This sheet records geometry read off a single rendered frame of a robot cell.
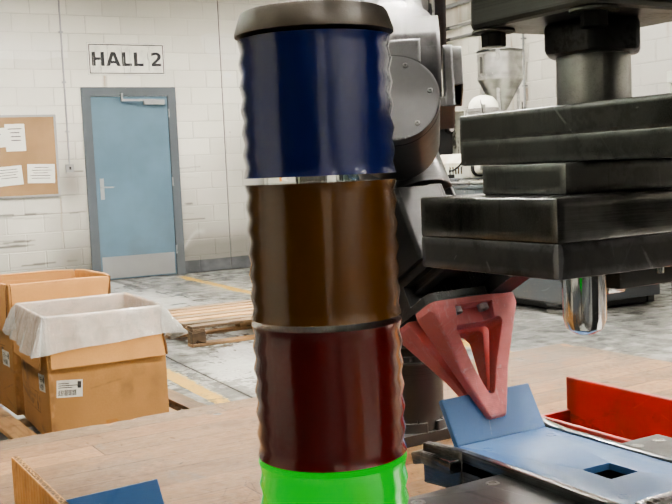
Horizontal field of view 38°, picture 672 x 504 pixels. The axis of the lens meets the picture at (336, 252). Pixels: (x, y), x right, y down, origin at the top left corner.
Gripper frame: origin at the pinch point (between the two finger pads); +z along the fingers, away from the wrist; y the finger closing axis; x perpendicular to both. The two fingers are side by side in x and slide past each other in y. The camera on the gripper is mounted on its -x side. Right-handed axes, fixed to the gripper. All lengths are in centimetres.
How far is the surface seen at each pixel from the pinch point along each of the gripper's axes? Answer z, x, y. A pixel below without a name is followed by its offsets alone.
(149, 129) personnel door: -582, 372, -875
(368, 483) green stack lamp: 7.0, -26.5, 27.8
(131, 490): -3.1, -17.9, -17.0
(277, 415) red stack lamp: 4.9, -28.2, 27.5
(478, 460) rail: 3.4, -4.1, 2.5
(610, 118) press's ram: -6.9, -5.3, 21.9
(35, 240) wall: -484, 235, -943
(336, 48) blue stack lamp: -1.9, -26.8, 32.9
